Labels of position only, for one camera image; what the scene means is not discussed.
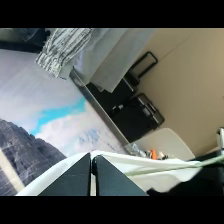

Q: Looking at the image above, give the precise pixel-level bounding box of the black garment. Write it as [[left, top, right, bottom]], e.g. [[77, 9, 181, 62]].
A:
[[0, 27, 52, 54]]

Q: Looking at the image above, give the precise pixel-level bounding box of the black wheeled case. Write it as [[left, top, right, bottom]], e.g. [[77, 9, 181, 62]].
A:
[[84, 50, 166, 144]]

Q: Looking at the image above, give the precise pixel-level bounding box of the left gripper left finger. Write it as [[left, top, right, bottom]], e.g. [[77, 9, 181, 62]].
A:
[[38, 152, 92, 197]]

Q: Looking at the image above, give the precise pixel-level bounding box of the pale grey garment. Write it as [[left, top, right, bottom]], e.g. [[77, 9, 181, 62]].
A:
[[69, 27, 155, 94]]

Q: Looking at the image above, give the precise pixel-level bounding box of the white garment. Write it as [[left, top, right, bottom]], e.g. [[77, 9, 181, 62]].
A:
[[15, 150, 224, 197]]

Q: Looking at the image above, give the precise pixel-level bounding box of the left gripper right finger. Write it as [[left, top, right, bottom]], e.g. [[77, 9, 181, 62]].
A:
[[92, 155, 149, 197]]

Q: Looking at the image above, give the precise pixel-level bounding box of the grey patterned garment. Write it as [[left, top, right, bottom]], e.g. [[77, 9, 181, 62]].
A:
[[34, 27, 94, 79]]

